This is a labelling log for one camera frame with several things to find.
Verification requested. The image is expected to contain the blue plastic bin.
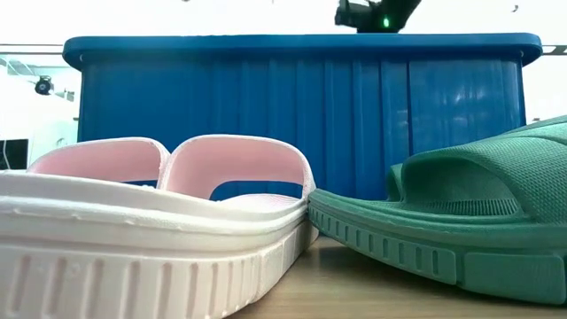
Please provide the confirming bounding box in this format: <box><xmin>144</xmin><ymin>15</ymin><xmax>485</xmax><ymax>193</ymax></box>
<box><xmin>61</xmin><ymin>33</ymin><xmax>544</xmax><ymax>201</ymax></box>

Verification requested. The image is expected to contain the pink slide sandal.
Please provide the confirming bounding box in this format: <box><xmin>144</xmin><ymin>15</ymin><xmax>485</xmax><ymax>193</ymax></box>
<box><xmin>0</xmin><ymin>136</ymin><xmax>172</xmax><ymax>192</ymax></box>
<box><xmin>0</xmin><ymin>134</ymin><xmax>320</xmax><ymax>319</ymax></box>

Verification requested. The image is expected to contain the green slide sandal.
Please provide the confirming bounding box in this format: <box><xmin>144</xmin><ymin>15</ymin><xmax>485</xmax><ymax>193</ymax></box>
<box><xmin>307</xmin><ymin>113</ymin><xmax>567</xmax><ymax>307</ymax></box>

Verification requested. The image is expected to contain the black round lamp head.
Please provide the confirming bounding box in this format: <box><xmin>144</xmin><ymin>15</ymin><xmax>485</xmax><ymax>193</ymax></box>
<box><xmin>34</xmin><ymin>74</ymin><xmax>54</xmax><ymax>97</ymax></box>

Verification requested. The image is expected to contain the black monitor screen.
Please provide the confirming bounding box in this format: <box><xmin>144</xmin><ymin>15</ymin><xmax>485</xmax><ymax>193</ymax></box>
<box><xmin>0</xmin><ymin>138</ymin><xmax>29</xmax><ymax>171</ymax></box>

